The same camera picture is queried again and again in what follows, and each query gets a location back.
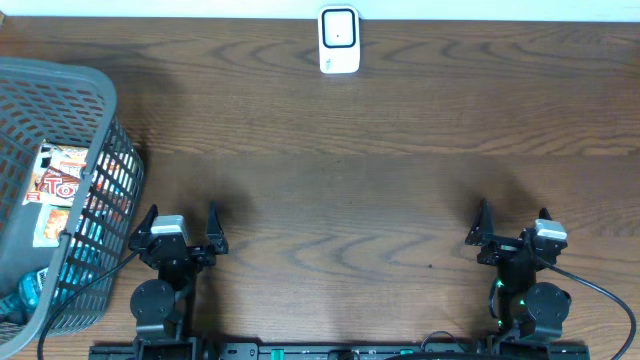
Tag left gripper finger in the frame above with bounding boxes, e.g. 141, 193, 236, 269
130, 204, 158, 241
206, 202, 224, 244

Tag chocolate bar wrapper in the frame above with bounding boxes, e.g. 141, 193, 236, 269
22, 167, 81, 207

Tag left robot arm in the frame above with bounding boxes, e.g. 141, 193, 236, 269
128, 203, 229, 360

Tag grey plastic basket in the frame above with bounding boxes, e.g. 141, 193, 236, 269
1, 57, 144, 358

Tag white barcode scanner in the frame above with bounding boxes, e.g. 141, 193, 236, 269
317, 5, 361, 74

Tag blue Listerine mouthwash bottle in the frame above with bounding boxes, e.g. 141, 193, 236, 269
1, 268, 48, 325

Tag cream snack bag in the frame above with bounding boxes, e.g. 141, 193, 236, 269
36, 142, 88, 177

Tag small orange box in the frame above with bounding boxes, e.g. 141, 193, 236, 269
32, 204, 70, 248

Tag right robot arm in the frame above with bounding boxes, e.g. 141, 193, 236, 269
465, 200, 571, 355

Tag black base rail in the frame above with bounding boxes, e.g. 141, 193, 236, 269
88, 342, 590, 360

